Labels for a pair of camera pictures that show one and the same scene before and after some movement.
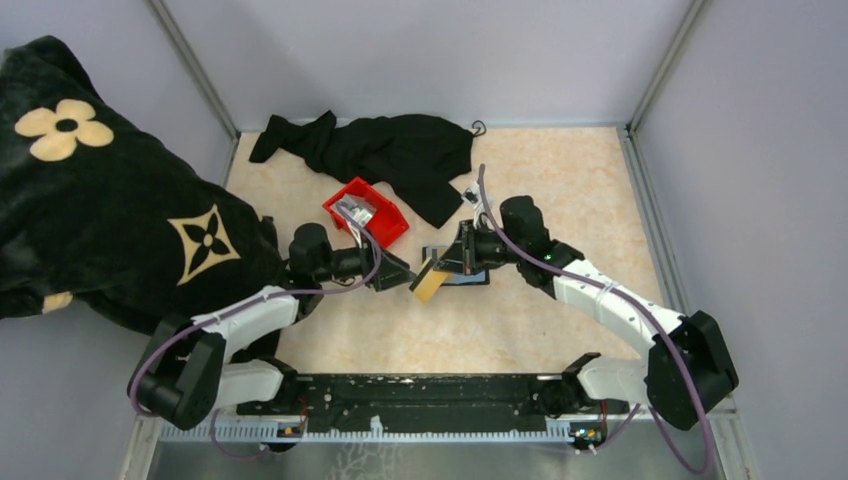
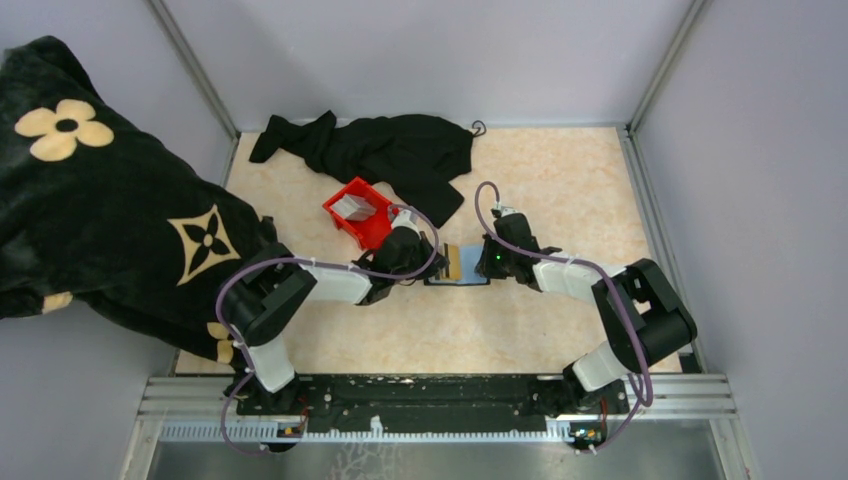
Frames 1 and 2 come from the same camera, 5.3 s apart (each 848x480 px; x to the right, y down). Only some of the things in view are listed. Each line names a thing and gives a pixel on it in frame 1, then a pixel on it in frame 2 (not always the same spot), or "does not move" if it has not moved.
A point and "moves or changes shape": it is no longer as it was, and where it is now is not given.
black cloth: x=421 y=158 does not move
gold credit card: x=430 y=285 moves or changes shape
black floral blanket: x=95 y=215 does not move
